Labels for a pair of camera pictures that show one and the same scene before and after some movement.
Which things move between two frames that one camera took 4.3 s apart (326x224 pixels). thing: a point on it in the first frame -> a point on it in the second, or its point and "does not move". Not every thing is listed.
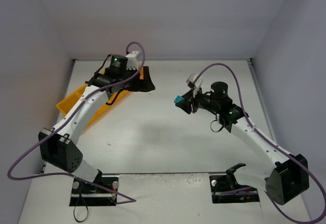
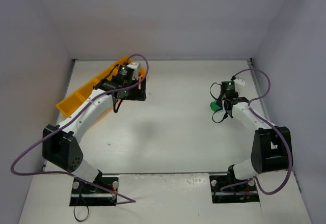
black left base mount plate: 85,194 does not move
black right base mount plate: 222,192 does not move
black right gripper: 191,102 -> 226,104
